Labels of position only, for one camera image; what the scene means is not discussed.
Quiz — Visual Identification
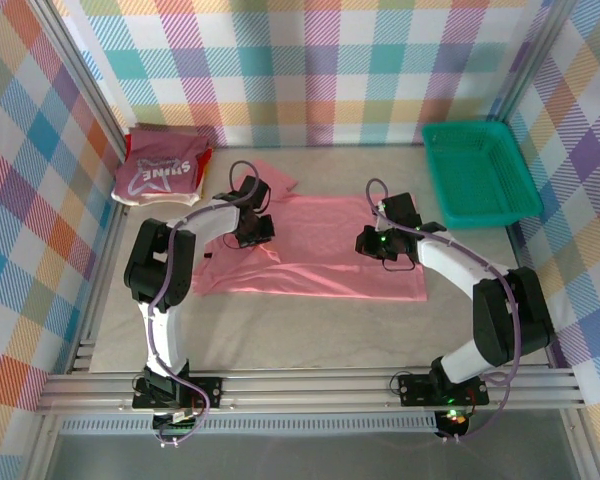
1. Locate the pink t-shirt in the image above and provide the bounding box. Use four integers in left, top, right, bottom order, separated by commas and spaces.
192, 159, 428, 303

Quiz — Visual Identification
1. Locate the white folded t-shirt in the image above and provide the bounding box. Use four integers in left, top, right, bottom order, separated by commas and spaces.
110, 189, 202, 208

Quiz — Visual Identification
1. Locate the red folded t-shirt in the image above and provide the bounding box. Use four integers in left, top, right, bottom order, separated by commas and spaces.
123, 132, 215, 184

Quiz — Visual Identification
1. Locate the teal plastic mesh basket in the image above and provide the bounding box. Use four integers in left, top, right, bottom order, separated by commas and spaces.
421, 121, 544, 231

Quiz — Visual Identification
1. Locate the mauve folded printed t-shirt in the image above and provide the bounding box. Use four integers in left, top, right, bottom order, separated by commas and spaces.
112, 127, 206, 201

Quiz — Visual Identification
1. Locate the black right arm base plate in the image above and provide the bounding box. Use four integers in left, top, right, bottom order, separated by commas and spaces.
396, 372, 491, 407

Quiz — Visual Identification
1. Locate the aluminium frame cross rail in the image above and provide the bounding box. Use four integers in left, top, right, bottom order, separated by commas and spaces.
37, 366, 587, 416

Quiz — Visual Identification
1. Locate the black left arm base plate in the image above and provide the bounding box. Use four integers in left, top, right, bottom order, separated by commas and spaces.
131, 375, 225, 410

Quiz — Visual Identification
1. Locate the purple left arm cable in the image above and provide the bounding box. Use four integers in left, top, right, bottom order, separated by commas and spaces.
144, 159, 272, 449

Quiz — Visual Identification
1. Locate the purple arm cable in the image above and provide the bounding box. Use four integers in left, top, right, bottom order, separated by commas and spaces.
364, 178, 526, 444
144, 159, 272, 449

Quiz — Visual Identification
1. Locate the white slotted cable duct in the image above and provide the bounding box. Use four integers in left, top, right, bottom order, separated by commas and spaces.
59, 418, 441, 434

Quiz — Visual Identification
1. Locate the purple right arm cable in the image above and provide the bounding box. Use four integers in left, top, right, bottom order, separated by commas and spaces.
364, 178, 526, 444

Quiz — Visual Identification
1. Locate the aluminium frame post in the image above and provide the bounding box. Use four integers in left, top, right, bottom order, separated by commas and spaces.
27, 0, 129, 151
490, 0, 581, 129

